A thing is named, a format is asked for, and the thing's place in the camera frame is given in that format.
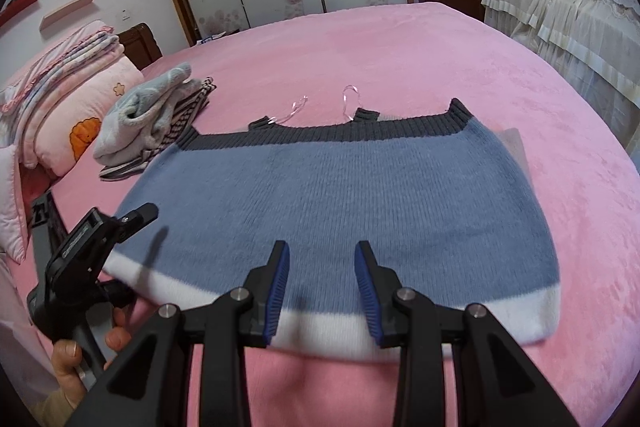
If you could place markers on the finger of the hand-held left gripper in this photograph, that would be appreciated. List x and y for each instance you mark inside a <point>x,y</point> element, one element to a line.
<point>140,214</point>

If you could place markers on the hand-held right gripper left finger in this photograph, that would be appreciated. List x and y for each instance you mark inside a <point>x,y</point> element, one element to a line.
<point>279,292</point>

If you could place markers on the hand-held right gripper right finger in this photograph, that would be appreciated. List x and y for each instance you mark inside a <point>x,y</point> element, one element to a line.
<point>365,294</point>

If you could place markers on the colour-block knit sweater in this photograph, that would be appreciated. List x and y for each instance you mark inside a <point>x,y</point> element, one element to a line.
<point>350,197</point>

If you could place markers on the person's left forearm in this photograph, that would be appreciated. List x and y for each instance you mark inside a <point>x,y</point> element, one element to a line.
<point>55,409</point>

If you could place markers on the pile of folded clothes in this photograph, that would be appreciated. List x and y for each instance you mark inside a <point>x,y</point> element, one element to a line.
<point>185,114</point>

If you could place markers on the person's left hand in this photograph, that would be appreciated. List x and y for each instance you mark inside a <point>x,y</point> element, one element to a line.
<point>67,367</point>

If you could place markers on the pale pink pillow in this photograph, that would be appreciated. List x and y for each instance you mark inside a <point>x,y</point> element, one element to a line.
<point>12,207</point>

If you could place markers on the grey knit garment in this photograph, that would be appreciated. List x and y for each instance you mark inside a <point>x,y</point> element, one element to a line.
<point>145,107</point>

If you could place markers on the pink printed pillow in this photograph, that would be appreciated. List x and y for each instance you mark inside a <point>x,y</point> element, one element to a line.
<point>80,112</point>

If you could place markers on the wooden headboard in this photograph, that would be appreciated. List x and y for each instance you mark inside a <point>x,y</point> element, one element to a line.
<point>142,44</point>

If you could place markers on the striped folded quilt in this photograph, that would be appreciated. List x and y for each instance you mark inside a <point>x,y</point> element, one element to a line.
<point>65,57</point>

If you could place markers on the clear plastic hanger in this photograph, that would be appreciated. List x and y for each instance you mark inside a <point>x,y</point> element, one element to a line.
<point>350,94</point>
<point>299,105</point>

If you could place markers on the small blue white item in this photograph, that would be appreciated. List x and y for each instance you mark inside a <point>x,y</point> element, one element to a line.
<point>210,39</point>

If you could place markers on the pink fleece blanket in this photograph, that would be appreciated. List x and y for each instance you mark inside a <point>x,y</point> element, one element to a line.
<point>400,57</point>

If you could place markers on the cream lace covered furniture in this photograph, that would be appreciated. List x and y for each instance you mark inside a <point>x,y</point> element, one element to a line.
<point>570,17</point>

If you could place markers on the white wall socket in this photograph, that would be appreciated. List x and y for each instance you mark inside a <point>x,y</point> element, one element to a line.
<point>125,14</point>

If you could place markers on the pink wall shelf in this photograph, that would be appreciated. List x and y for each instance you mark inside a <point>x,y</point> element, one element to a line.
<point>70,11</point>

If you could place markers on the red wall shelf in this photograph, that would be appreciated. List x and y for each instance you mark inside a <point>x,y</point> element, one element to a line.
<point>20,4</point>

